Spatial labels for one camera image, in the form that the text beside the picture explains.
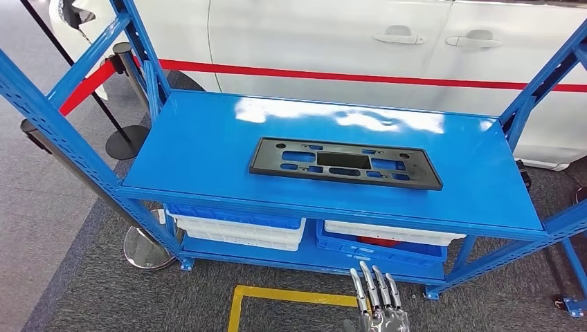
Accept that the black ribbed block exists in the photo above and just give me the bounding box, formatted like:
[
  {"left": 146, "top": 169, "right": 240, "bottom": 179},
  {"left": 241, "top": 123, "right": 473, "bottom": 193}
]
[{"left": 516, "top": 159, "right": 533, "bottom": 192}]

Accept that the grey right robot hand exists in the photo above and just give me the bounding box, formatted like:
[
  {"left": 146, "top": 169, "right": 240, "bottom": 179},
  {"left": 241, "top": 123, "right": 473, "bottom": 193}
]
[{"left": 349, "top": 261, "right": 411, "bottom": 332}]

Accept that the dark stanchion with chrome base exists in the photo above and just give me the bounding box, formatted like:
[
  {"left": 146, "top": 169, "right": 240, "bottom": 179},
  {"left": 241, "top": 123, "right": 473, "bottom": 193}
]
[{"left": 19, "top": 118, "right": 184, "bottom": 270}]

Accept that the black plastic plate bracket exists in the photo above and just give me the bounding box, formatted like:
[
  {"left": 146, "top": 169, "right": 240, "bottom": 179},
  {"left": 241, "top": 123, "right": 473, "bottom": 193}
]
[{"left": 249, "top": 136, "right": 444, "bottom": 192}]

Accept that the thin black stanchion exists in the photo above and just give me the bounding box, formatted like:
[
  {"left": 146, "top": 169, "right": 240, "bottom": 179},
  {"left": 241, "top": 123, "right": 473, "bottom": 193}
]
[{"left": 18, "top": 0, "right": 150, "bottom": 161}]

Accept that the white car door handle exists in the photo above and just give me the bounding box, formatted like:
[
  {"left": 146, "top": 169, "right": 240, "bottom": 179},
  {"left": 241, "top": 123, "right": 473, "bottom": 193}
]
[
  {"left": 372, "top": 25, "right": 426, "bottom": 46},
  {"left": 445, "top": 29, "right": 504, "bottom": 49}
]

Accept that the blue metal shelf rack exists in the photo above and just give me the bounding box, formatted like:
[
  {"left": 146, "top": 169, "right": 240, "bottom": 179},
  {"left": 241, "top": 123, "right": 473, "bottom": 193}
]
[{"left": 0, "top": 0, "right": 587, "bottom": 301}]

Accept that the blue metal rack with caster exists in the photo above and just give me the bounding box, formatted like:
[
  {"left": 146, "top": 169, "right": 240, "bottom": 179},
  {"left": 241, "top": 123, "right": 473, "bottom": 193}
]
[{"left": 560, "top": 238, "right": 587, "bottom": 318}]

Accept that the red item in crate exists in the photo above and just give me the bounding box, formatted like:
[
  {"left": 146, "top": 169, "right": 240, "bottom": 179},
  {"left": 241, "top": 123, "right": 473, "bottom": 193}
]
[{"left": 357, "top": 236, "right": 400, "bottom": 248}]

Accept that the chrome stanchion post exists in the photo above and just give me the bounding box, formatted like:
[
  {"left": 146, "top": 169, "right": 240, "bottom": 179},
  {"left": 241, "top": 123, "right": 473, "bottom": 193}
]
[{"left": 112, "top": 41, "right": 150, "bottom": 111}]

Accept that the white plastic crate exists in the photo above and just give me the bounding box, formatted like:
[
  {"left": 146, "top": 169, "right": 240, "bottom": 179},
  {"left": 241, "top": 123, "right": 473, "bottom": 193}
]
[
  {"left": 323, "top": 220, "right": 467, "bottom": 248},
  {"left": 165, "top": 210, "right": 307, "bottom": 252}
]

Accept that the short red barrier belt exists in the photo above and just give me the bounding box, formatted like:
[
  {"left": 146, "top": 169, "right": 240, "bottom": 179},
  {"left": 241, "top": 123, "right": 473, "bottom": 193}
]
[{"left": 60, "top": 59, "right": 118, "bottom": 117}]

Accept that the long red barrier belt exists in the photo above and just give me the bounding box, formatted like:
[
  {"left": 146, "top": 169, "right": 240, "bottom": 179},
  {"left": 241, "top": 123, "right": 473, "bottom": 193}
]
[{"left": 133, "top": 57, "right": 587, "bottom": 94}]

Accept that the white car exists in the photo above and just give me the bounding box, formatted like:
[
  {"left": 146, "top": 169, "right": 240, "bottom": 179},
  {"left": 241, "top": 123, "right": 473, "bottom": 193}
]
[{"left": 48, "top": 0, "right": 587, "bottom": 172}]

